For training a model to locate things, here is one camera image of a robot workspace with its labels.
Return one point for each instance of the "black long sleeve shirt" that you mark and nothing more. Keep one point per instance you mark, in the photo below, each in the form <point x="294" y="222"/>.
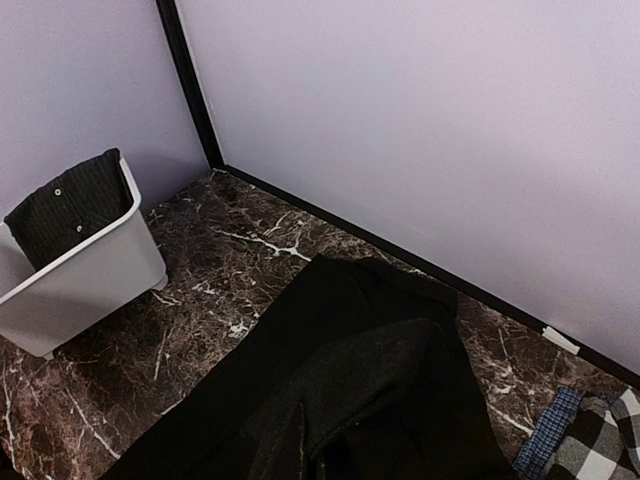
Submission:
<point x="355" y="371"/>

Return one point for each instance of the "white tape piece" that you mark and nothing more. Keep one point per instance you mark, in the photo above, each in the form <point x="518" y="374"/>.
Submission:
<point x="560" y="340"/>

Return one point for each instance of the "black patterned shirt in bin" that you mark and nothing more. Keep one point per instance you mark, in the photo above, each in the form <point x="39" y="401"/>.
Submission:
<point x="70" y="208"/>

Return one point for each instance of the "white plastic bin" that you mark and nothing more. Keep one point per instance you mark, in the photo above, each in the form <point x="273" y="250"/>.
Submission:
<point x="42" y="310"/>

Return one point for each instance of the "blue checked folded shirt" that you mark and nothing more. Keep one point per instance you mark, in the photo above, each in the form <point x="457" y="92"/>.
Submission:
<point x="533" y="458"/>

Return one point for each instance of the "black white plaid shirt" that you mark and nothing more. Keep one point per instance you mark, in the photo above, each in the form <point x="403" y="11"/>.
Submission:
<point x="602" y="442"/>

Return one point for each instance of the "left black frame post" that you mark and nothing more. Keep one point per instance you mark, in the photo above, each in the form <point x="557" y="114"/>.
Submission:
<point x="182" y="60"/>

